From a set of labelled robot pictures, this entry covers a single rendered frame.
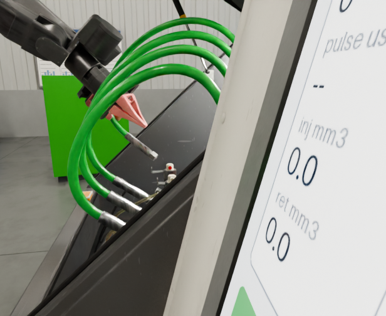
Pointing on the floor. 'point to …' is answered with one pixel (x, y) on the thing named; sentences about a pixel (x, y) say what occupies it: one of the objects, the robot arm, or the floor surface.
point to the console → (227, 151)
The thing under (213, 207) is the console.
